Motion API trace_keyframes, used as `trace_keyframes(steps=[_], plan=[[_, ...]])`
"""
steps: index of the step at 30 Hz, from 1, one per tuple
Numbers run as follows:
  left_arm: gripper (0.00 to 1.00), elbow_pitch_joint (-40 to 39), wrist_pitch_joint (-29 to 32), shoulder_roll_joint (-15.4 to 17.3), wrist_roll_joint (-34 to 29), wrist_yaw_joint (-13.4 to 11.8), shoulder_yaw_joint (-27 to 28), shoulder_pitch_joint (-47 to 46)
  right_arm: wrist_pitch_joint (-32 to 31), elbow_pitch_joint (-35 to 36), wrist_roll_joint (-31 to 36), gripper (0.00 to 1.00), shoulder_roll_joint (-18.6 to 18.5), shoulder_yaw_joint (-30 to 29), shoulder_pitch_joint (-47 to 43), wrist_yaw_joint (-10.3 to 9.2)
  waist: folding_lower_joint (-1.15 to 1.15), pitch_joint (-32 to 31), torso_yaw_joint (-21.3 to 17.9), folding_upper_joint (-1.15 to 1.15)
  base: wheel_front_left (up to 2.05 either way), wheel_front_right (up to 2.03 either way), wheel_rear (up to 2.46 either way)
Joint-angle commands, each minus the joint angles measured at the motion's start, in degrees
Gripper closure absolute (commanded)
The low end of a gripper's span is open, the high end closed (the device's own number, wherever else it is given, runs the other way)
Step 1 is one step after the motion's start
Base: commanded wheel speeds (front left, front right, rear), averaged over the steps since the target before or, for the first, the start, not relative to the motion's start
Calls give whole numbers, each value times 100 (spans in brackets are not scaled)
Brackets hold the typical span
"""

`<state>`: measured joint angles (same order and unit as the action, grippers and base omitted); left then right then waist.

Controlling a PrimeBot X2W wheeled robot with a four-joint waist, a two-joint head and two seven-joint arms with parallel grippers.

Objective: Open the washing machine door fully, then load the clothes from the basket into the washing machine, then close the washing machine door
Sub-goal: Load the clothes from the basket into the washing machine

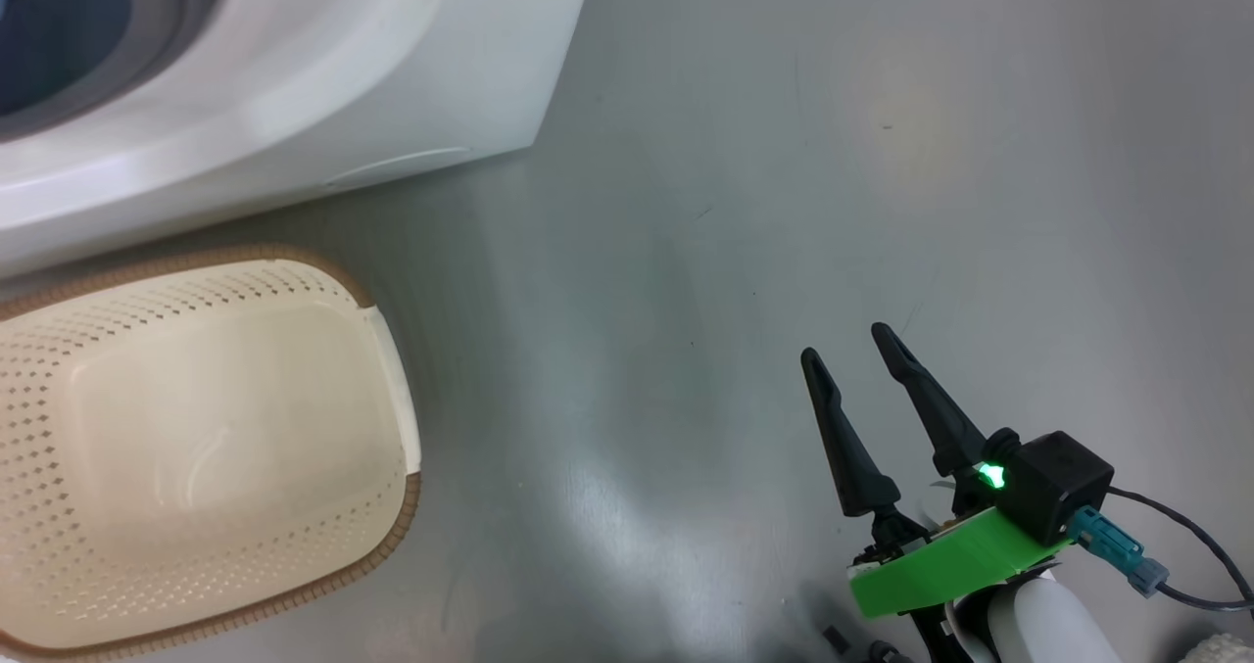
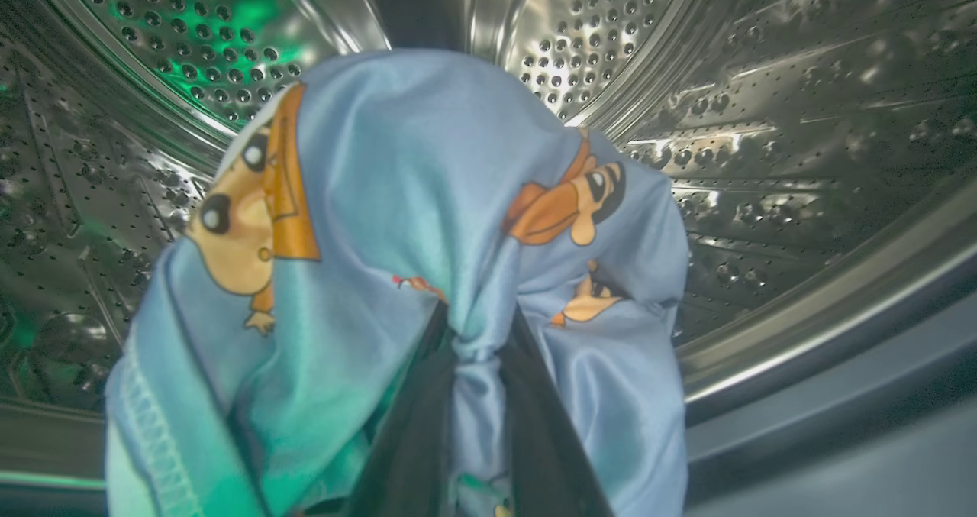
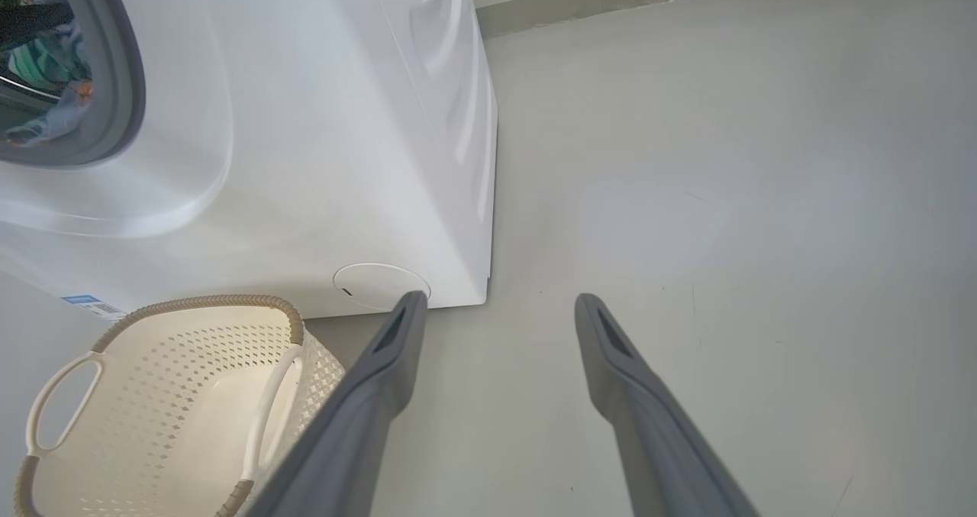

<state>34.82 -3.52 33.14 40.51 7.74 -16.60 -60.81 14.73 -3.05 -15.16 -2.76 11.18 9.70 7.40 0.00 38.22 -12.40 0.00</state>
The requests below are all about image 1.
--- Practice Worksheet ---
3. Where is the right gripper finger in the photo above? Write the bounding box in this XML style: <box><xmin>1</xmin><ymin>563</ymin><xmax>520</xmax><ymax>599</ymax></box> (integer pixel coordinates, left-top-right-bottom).
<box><xmin>800</xmin><ymin>347</ymin><xmax>902</xmax><ymax>519</ymax></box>
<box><xmin>870</xmin><ymin>322</ymin><xmax>990</xmax><ymax>478</ymax></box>

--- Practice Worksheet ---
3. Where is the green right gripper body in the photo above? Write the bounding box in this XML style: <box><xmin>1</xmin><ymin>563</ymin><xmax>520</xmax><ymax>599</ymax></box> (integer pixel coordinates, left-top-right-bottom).
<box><xmin>847</xmin><ymin>428</ymin><xmax>1074</xmax><ymax>620</ymax></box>

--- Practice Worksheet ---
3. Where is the white front-load washing machine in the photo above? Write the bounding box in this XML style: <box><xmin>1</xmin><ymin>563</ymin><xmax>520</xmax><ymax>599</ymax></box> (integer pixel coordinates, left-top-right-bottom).
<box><xmin>0</xmin><ymin>0</ymin><xmax>597</xmax><ymax>277</ymax></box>

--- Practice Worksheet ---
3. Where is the cream perforated laundry basket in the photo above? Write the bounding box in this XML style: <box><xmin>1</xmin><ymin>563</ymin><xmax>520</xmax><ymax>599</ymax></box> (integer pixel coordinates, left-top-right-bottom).
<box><xmin>0</xmin><ymin>245</ymin><xmax>422</xmax><ymax>660</ymax></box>

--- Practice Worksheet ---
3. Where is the grey rubber door gasket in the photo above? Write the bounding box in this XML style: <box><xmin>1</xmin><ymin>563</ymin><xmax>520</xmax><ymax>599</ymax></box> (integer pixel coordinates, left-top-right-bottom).
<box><xmin>0</xmin><ymin>0</ymin><xmax>228</xmax><ymax>145</ymax></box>

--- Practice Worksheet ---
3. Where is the oval white filter cover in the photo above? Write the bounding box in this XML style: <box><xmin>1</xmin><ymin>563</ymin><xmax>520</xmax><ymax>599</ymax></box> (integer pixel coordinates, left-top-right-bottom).
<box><xmin>323</xmin><ymin>146</ymin><xmax>473</xmax><ymax>190</ymax></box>

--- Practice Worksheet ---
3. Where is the black cable teal plug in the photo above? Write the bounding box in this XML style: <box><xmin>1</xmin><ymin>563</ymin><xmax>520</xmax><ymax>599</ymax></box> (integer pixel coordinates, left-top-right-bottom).
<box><xmin>1068</xmin><ymin>487</ymin><xmax>1254</xmax><ymax>613</ymax></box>

